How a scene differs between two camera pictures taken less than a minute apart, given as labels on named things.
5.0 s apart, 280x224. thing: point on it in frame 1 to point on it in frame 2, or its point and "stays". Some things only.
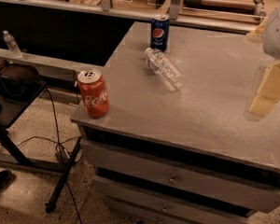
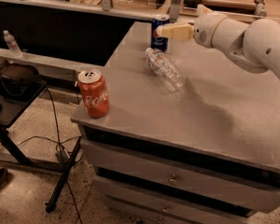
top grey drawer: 189,175 stays
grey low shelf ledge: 48,67 stays
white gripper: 278,35 to 205,28
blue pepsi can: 160,32 stays
